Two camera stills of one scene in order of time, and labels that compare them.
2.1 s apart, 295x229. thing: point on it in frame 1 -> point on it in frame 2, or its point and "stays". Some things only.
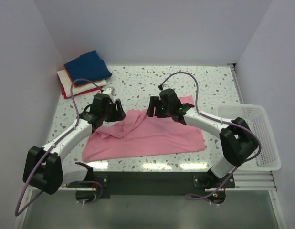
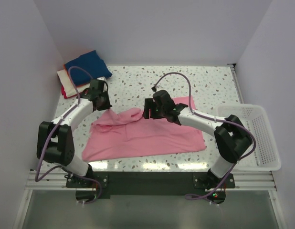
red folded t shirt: x=65 y=97 stays
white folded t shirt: x=66 y=84 stays
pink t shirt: x=137 y=135 stays
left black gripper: x=119 y=115 -> x=107 y=105
